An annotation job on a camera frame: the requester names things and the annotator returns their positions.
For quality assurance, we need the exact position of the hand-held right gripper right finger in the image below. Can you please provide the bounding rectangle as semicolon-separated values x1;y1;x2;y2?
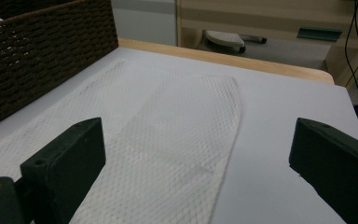
288;117;358;224

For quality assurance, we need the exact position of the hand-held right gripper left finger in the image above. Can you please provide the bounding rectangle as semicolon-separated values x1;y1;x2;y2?
20;117;107;224

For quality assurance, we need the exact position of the brown woven basket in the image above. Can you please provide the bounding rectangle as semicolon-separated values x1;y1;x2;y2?
0;0;120;133

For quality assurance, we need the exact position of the white cabinet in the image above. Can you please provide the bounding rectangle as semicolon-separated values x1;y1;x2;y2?
110;0;178;48

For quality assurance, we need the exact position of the light wooden desk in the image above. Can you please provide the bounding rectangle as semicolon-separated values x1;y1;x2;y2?
176;0;358;89

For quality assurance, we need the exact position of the grey drawer handle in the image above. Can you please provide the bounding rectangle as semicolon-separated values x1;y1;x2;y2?
296;26;343;43

